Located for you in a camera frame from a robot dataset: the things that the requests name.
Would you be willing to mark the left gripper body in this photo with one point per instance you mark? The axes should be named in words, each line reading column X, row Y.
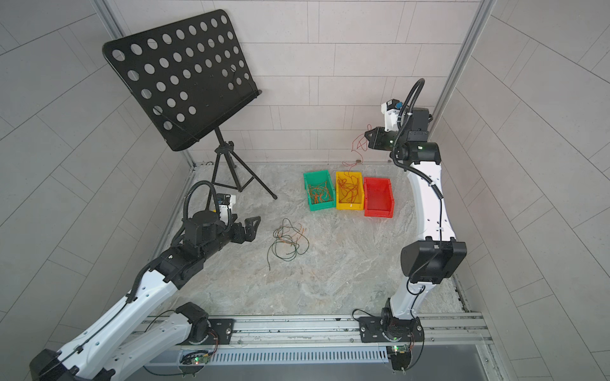
column 237, row 236

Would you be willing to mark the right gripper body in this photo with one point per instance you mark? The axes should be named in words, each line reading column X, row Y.
column 386, row 142

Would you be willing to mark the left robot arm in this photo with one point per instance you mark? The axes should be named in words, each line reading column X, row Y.
column 201, row 235

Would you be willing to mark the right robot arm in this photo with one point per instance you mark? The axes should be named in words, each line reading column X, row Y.
column 436, row 253

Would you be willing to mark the yellow plastic bin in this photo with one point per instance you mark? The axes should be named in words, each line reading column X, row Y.
column 350, row 192

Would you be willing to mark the red plastic bin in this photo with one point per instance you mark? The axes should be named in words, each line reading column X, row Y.
column 379, row 200

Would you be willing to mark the green plastic bin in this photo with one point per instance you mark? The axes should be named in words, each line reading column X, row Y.
column 320, row 190

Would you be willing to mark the left green circuit board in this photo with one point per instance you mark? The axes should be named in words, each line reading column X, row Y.
column 197, row 358

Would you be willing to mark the green circuit board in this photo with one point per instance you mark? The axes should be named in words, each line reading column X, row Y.
column 197, row 358
column 399, row 357

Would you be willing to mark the black perforated music stand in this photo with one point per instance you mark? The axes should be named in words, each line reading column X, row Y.
column 189, row 77

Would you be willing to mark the right green circuit board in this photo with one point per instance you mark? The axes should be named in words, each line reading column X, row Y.
column 399, row 357

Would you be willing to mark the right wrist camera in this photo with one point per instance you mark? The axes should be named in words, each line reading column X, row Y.
column 391, row 111

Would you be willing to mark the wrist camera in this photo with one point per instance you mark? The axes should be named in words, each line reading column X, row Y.
column 391, row 111
column 226, row 204

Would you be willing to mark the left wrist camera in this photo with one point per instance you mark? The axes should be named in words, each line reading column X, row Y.
column 226, row 204

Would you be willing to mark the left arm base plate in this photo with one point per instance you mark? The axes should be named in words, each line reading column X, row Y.
column 212, row 331

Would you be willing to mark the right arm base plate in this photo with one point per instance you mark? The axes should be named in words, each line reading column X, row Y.
column 378, row 330

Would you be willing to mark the aluminium mounting rail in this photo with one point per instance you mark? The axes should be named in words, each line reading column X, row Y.
column 284, row 332

